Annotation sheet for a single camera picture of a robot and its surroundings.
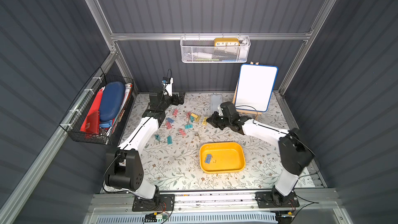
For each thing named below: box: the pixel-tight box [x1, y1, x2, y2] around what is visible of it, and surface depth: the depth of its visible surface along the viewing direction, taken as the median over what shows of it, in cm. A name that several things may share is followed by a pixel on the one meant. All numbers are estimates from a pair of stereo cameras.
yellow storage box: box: [199, 142, 246, 174], surface depth 89 cm
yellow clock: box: [214, 37, 240, 47], surface depth 90 cm
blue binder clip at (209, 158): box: [204, 154, 215, 164], surface depth 88 cm
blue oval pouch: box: [99, 80, 126, 121], surface depth 74 cm
